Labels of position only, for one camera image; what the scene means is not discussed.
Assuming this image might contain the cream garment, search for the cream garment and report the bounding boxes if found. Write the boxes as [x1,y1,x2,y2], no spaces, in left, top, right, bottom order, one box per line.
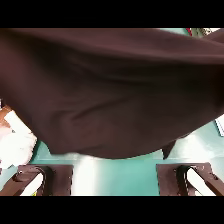
[0,109,38,170]

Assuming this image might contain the white folded garment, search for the white folded garment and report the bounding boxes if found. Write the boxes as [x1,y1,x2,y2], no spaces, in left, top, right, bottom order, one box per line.
[214,113,224,138]

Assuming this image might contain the black garment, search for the black garment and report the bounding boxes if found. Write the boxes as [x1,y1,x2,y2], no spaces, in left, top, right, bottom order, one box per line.
[0,28,224,160]

